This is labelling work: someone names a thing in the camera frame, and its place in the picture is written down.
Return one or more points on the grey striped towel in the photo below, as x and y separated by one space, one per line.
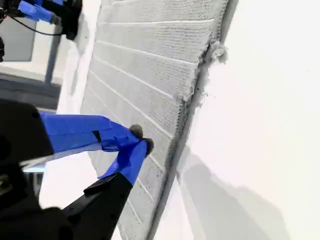
150 75

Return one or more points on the black camera box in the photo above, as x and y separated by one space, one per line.
72 17

